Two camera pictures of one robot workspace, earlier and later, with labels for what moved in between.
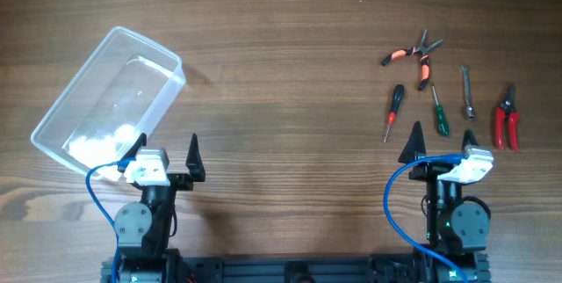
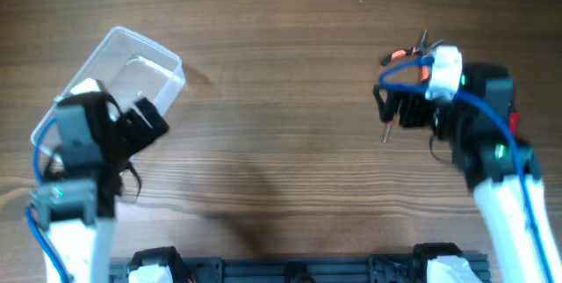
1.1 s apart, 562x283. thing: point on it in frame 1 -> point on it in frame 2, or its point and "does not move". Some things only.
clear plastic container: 126,90 does not move
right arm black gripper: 431,170 -> 413,110
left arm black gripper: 174,177 -> 133,126
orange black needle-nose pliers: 422,49 does not move
